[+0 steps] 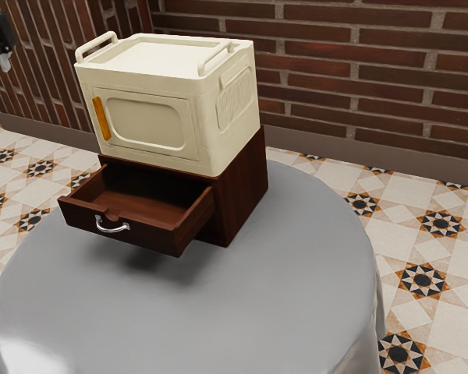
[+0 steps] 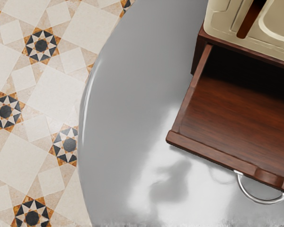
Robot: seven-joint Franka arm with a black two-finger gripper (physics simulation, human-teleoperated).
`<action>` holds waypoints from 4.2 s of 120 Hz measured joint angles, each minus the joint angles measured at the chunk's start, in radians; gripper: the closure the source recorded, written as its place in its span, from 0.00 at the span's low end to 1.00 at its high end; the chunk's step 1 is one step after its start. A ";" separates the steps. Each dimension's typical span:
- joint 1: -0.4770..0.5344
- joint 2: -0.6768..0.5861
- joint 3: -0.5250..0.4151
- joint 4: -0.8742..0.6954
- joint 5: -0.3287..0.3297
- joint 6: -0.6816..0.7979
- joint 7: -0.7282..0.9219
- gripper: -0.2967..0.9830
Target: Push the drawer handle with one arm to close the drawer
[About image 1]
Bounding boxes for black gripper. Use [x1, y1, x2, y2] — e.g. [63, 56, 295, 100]
[0, 11, 17, 74]

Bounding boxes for cream box with lid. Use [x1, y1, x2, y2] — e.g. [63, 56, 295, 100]
[73, 31, 262, 178]

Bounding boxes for dark wood cabinet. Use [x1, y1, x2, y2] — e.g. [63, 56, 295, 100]
[97, 125, 270, 248]

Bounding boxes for dark wood drawer, silver handle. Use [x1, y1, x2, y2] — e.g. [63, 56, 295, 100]
[56, 162, 216, 259]

